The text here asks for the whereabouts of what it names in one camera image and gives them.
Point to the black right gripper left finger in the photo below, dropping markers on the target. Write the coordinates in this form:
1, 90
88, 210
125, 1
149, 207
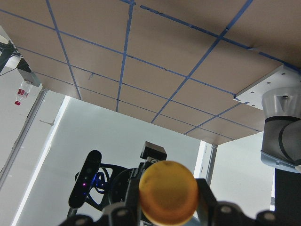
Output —
117, 214

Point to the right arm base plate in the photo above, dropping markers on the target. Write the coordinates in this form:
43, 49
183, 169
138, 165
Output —
281, 77

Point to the plastic water bottle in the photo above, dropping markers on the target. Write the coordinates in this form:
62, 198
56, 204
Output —
23, 92

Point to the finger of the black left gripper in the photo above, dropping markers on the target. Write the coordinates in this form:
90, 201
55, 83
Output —
206, 201

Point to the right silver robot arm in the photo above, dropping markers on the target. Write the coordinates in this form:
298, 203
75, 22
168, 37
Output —
281, 149

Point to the aluminium frame post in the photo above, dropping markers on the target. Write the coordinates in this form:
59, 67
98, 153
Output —
17, 145

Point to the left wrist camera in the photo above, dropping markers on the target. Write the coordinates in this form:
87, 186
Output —
85, 179

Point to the yellow push button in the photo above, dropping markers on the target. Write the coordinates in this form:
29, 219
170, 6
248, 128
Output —
168, 194

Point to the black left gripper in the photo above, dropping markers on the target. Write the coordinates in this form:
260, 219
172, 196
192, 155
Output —
124, 185

